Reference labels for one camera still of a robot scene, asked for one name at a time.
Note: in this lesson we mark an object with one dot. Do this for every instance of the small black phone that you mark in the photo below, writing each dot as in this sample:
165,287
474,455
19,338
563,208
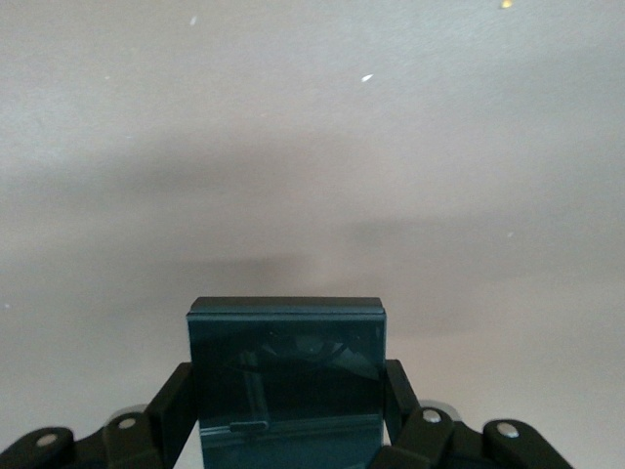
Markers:
288,371

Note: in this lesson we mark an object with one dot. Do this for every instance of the brown table cloth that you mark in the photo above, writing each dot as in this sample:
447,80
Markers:
293,146

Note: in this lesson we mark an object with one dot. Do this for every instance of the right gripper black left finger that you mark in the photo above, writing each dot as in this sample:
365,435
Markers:
137,439

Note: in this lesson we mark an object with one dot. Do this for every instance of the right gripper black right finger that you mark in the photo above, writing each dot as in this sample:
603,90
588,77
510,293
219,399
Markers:
439,439

